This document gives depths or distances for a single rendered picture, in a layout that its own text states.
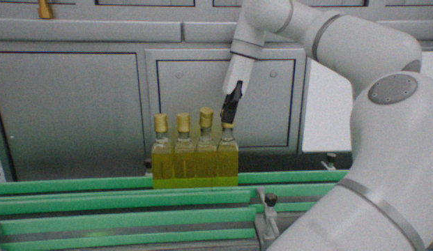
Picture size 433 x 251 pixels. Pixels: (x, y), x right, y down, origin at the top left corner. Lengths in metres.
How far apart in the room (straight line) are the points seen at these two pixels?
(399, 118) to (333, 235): 0.12
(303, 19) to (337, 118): 0.41
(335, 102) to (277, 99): 0.18
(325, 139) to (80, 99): 0.78
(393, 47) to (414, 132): 0.15
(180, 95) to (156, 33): 0.19
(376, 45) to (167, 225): 0.55
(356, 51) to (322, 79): 0.47
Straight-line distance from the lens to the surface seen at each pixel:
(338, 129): 0.95
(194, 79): 0.80
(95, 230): 0.73
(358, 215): 0.28
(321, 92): 0.89
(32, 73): 0.96
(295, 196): 0.80
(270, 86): 0.84
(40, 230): 0.76
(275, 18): 0.58
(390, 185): 0.29
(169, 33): 0.80
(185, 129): 0.69
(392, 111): 0.31
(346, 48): 0.43
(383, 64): 0.41
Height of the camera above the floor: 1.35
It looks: 18 degrees down
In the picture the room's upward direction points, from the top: straight up
